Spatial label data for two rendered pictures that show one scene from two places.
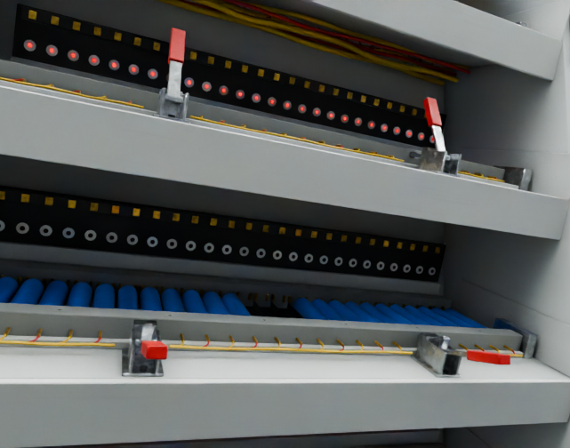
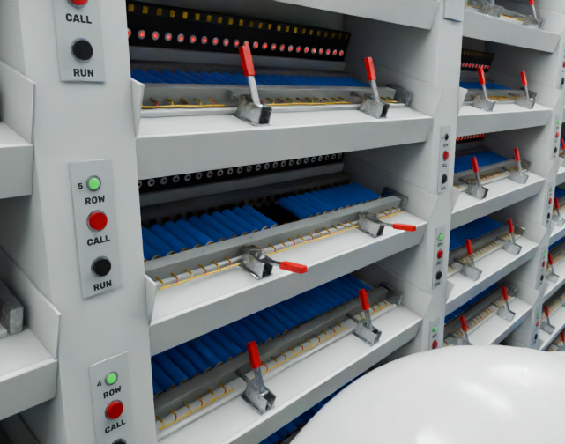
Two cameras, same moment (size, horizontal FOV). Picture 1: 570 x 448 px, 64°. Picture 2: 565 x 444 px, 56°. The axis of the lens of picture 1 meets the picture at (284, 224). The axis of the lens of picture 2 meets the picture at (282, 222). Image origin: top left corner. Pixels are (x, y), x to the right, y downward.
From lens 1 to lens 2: 0.47 m
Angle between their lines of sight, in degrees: 35
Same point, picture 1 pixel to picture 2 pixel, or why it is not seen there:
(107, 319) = (227, 249)
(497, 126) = (388, 49)
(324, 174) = (330, 137)
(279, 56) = not seen: outside the picture
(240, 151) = (295, 136)
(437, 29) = (380, 11)
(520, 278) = (398, 161)
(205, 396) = (291, 278)
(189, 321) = (263, 239)
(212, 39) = not seen: outside the picture
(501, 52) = (409, 18)
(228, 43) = not seen: outside the picture
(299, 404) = (323, 270)
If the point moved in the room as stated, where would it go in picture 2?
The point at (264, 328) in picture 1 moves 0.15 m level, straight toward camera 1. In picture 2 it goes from (293, 232) to (356, 258)
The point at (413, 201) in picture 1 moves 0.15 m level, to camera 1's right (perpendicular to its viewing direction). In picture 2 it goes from (366, 140) to (442, 136)
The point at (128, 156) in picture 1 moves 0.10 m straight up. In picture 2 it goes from (245, 155) to (243, 66)
